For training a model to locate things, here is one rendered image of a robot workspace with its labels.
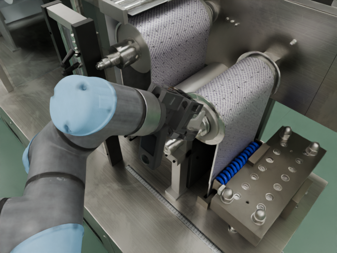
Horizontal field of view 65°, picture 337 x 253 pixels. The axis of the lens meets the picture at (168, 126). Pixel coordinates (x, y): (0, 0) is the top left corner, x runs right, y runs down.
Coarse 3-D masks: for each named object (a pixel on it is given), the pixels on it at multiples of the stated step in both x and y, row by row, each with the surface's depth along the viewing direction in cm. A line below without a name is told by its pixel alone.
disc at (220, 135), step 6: (192, 96) 63; (198, 96) 61; (204, 102) 61; (210, 102) 60; (210, 108) 61; (216, 108) 60; (216, 114) 60; (222, 120) 60; (222, 126) 61; (222, 132) 62; (198, 138) 71; (216, 138) 65; (222, 138) 63; (210, 144) 68
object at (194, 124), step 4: (200, 112) 56; (204, 112) 57; (200, 116) 57; (192, 120) 55; (196, 120) 56; (200, 120) 58; (188, 124) 54; (192, 124) 56; (196, 124) 57; (200, 124) 59; (188, 128) 55; (192, 128) 57; (196, 128) 58; (200, 128) 61
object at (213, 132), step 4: (272, 72) 73; (196, 100) 62; (204, 104) 61; (204, 108) 61; (208, 108) 61; (208, 112) 61; (208, 116) 62; (212, 116) 61; (212, 120) 62; (216, 120) 61; (212, 124) 62; (216, 124) 61; (212, 128) 63; (216, 128) 62; (212, 132) 64; (216, 132) 63; (204, 136) 67; (208, 136) 66; (212, 136) 65; (208, 140) 67
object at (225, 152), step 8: (264, 104) 78; (256, 112) 76; (248, 120) 74; (256, 120) 80; (240, 128) 73; (248, 128) 78; (256, 128) 85; (232, 136) 71; (240, 136) 77; (248, 136) 83; (224, 144) 70; (232, 144) 75; (240, 144) 82; (248, 144) 89; (216, 152) 69; (224, 152) 74; (232, 152) 80; (240, 152) 87; (216, 160) 72; (224, 160) 78; (232, 160) 85; (216, 168) 76; (224, 168) 83; (216, 176) 81
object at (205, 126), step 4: (196, 116) 63; (204, 116) 62; (204, 120) 62; (208, 120) 63; (204, 124) 62; (208, 124) 63; (204, 128) 63; (208, 128) 63; (204, 132) 64; (208, 132) 65; (200, 136) 66
